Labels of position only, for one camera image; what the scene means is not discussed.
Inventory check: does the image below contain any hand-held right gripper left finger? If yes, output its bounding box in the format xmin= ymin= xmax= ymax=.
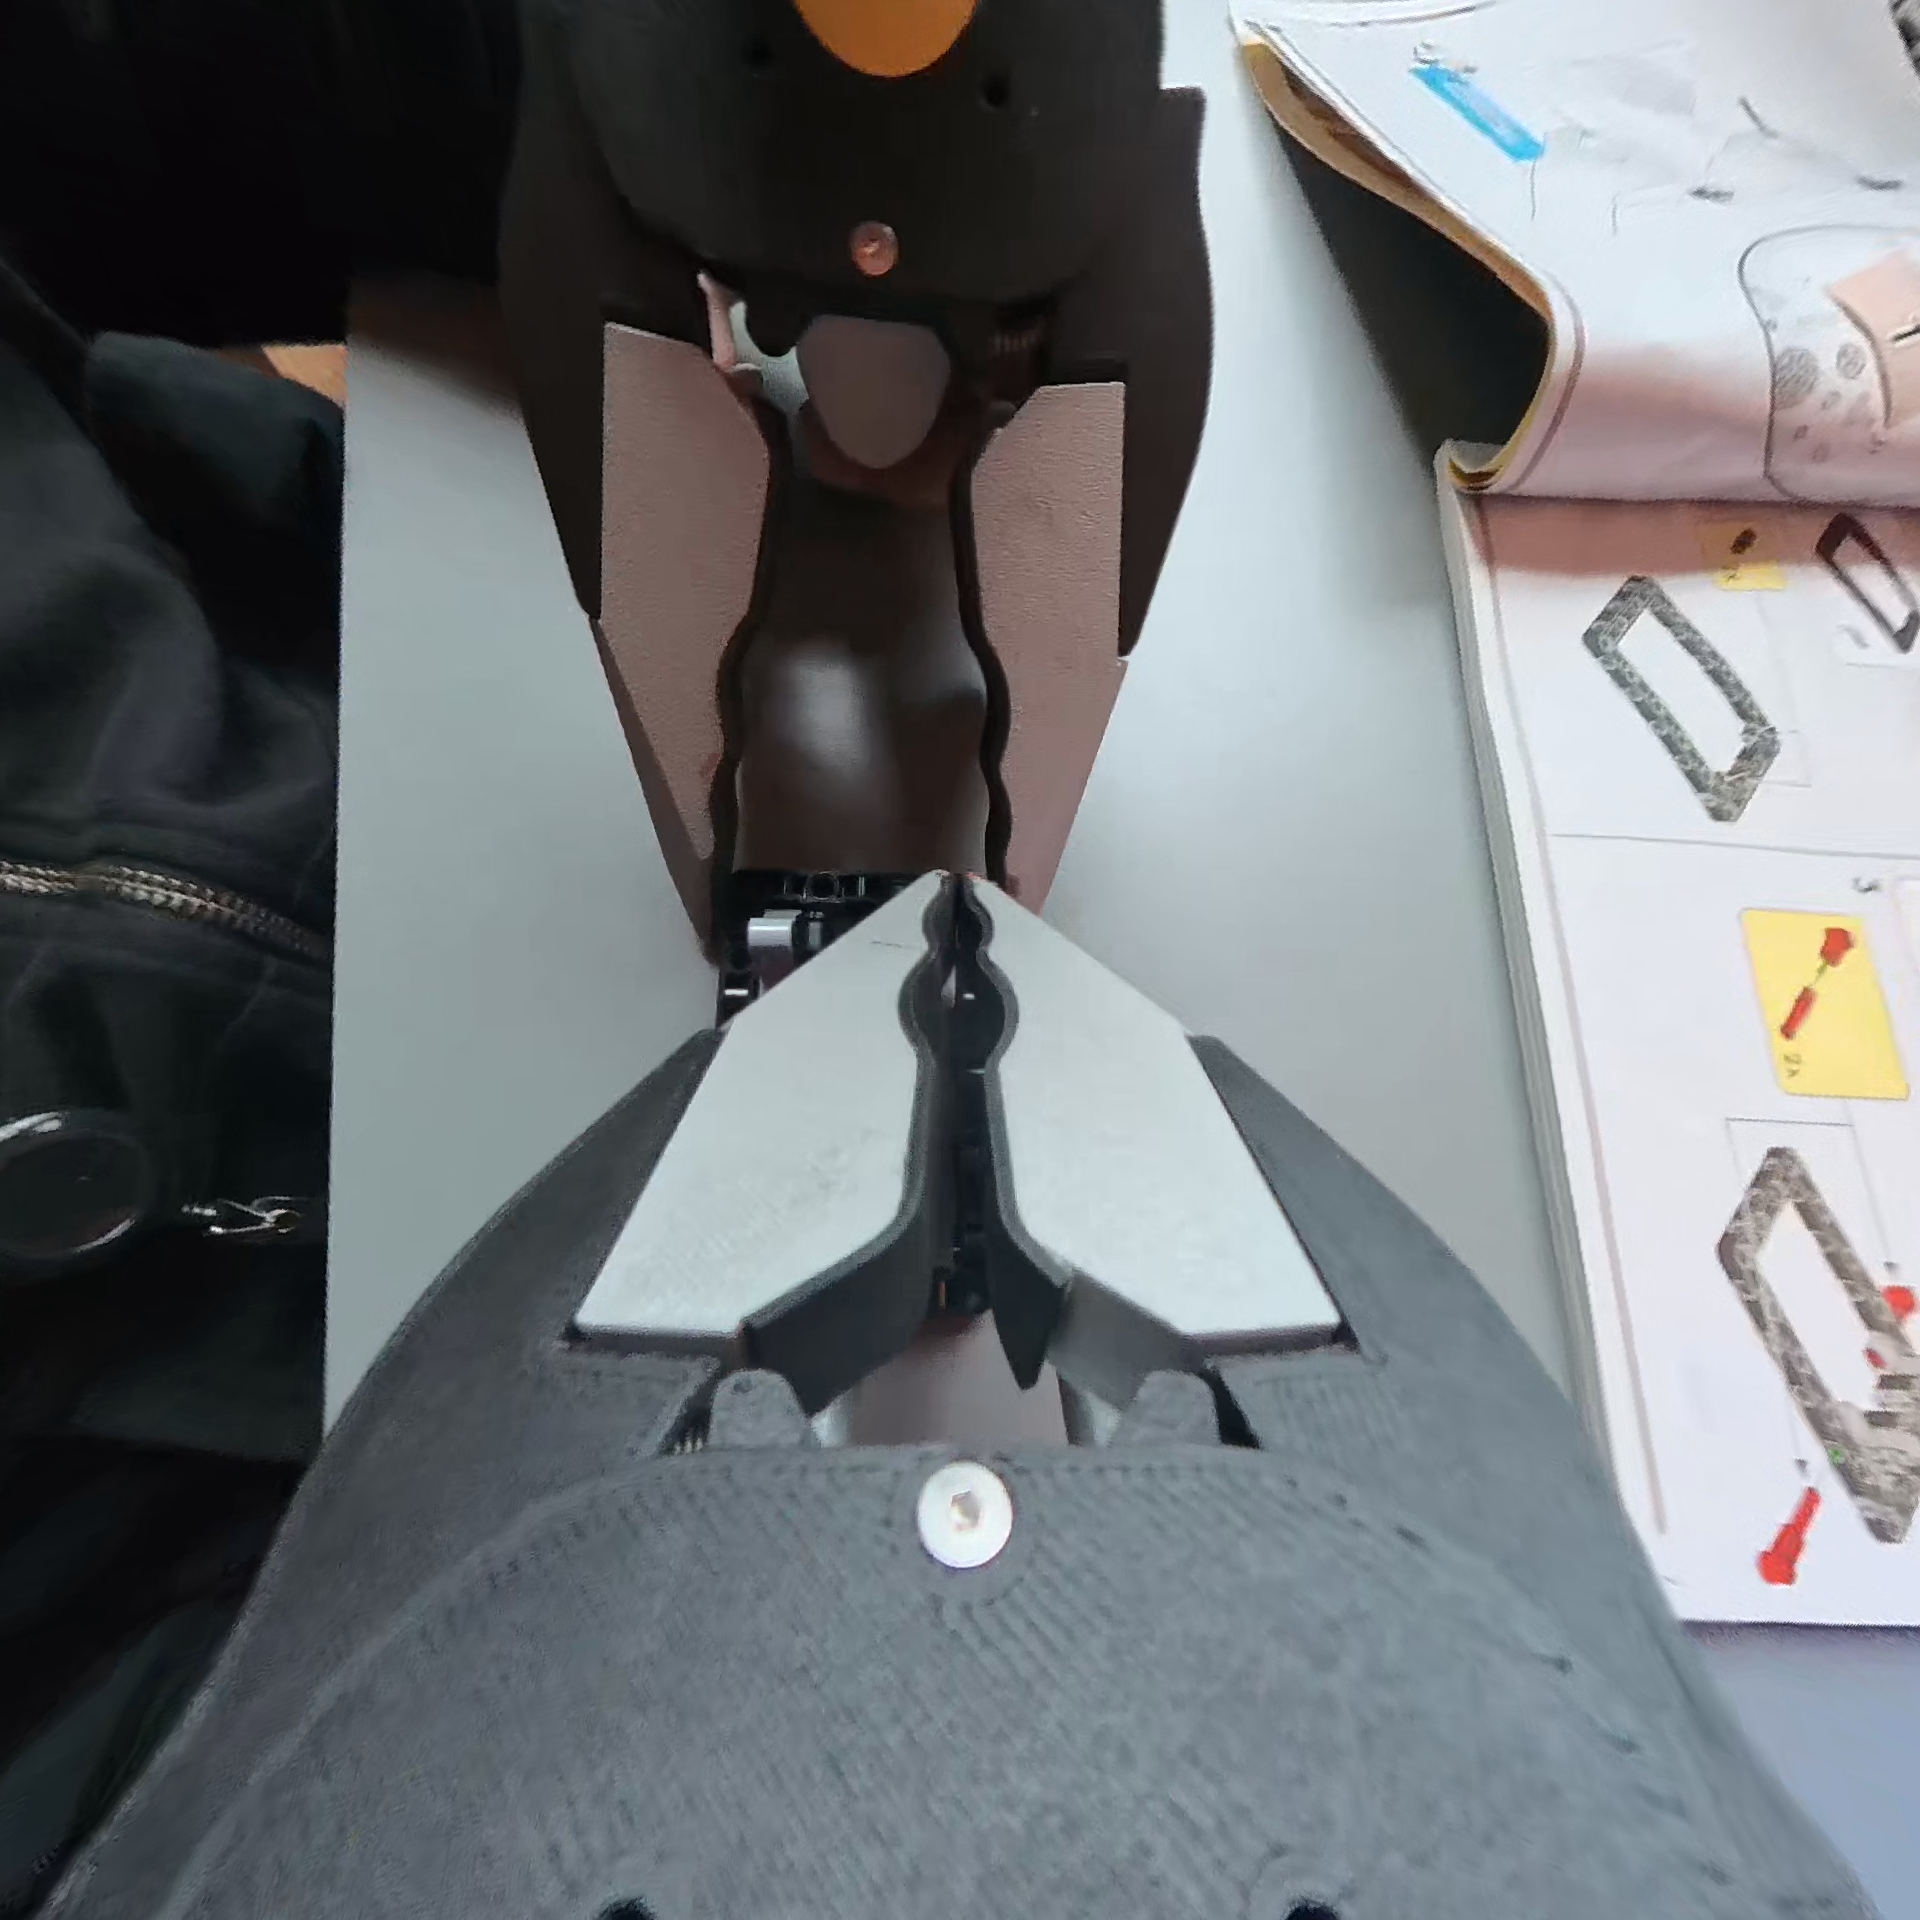
xmin=566 ymin=870 xmax=962 ymax=1415

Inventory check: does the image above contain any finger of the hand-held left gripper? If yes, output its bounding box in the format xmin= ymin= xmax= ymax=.
xmin=590 ymin=319 xmax=789 ymax=961
xmin=958 ymin=380 xmax=1128 ymax=910

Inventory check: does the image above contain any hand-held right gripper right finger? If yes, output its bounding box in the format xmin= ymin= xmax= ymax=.
xmin=958 ymin=872 xmax=1343 ymax=1392

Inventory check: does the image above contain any black rectangular lego frame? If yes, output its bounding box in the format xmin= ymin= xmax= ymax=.
xmin=712 ymin=867 xmax=994 ymax=1313

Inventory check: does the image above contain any lego instruction booklet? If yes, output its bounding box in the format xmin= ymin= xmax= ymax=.
xmin=1230 ymin=0 xmax=1920 ymax=1629

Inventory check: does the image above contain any person's black jacket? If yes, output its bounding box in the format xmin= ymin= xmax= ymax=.
xmin=0 ymin=0 xmax=512 ymax=1905

